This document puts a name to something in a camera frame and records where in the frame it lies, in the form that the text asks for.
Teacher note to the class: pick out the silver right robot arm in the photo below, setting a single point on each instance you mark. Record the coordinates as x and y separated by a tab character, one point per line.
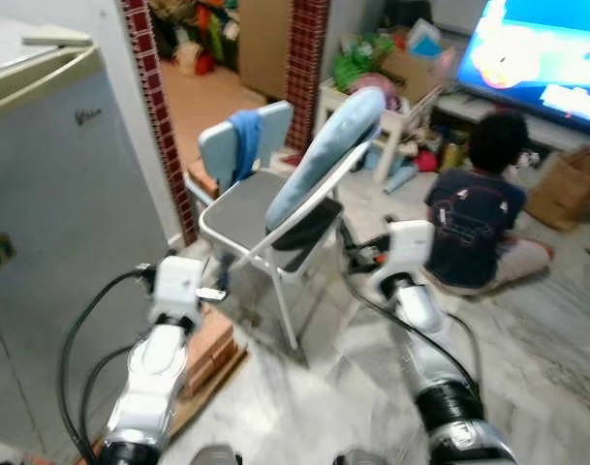
420	320

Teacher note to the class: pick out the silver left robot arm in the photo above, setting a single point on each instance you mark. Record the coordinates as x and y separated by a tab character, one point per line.
154	387

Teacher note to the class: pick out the grey fridge door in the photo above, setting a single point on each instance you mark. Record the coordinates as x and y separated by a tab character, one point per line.
62	194

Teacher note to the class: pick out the red clay brick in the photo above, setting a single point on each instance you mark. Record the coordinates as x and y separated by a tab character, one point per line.
209	349

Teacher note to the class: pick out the folding chair flat blue backrest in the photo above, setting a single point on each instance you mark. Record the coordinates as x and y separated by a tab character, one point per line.
232	218

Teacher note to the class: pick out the folding chair padded blue backrest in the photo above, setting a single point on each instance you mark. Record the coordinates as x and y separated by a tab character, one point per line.
324	155

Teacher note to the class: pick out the seated child dark shirt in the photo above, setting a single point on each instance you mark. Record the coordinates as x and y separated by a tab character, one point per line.
474	223

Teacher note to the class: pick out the white plastic stool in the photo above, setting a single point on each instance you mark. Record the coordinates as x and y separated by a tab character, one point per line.
401	121

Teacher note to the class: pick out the blue cloth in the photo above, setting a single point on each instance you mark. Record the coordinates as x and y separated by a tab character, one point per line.
244	145

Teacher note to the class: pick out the pink round ball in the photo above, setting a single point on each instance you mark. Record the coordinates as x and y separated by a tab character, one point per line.
372	87

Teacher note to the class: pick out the robot left leg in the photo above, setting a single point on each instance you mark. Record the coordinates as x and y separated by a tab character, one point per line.
217	455

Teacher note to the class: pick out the green plastic bag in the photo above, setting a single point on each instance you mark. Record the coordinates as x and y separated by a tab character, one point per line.
357	58

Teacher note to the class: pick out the small brown cardboard box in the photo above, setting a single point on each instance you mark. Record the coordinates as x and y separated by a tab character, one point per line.
416	68

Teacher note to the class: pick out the open brown cardboard box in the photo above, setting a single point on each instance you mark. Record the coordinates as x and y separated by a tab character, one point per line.
566	189

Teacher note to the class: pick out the tall brown cardboard panel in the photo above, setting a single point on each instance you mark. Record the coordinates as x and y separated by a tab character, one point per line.
265	48

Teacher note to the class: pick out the flat screen television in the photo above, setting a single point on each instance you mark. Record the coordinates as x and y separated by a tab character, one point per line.
537	48

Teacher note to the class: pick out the beige flat board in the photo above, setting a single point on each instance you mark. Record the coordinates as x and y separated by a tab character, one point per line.
57	37

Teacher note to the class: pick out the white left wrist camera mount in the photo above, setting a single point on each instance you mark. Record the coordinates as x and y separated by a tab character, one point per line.
176	286

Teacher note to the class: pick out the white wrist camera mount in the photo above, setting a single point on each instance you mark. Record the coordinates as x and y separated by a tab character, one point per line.
406	247
176	286

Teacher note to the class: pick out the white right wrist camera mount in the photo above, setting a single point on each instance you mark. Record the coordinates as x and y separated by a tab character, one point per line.
406	247

